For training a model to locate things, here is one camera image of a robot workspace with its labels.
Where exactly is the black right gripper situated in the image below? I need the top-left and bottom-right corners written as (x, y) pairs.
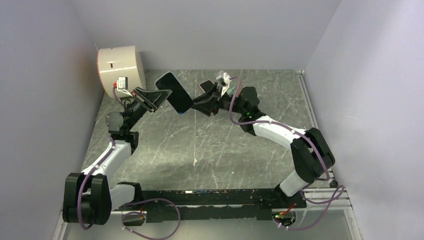
top-left (190, 83), bottom-right (246, 117)

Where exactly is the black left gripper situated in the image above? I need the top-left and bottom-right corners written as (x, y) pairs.
top-left (124, 87), bottom-right (173, 132)

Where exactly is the blue phone black screen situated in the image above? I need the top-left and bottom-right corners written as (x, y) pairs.
top-left (154, 71), bottom-right (195, 115)

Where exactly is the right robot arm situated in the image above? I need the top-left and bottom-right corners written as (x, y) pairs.
top-left (193, 80), bottom-right (336, 208)

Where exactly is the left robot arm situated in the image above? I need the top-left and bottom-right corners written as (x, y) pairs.
top-left (62, 87), bottom-right (172, 230)

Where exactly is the phone in pink case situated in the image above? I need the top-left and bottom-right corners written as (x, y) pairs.
top-left (199, 80), bottom-right (215, 93)

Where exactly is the cream round cylinder box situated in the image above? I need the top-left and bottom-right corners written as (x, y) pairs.
top-left (96, 45), bottom-right (146, 99)

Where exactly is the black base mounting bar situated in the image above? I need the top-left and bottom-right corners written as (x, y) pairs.
top-left (117, 188), bottom-right (307, 223)

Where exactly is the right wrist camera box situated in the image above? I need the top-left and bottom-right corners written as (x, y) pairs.
top-left (215, 70), bottom-right (231, 87)

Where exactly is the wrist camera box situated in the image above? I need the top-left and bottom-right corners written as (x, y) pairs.
top-left (215, 70), bottom-right (231, 87)
top-left (114, 76), bottom-right (129, 91)

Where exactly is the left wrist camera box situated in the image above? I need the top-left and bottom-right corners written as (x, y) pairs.
top-left (114, 76), bottom-right (129, 91)

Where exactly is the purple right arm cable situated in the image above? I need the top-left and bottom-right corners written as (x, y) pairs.
top-left (223, 76), bottom-right (346, 232)

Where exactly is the aluminium frame rail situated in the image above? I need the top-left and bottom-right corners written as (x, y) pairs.
top-left (61, 71), bottom-right (349, 233)

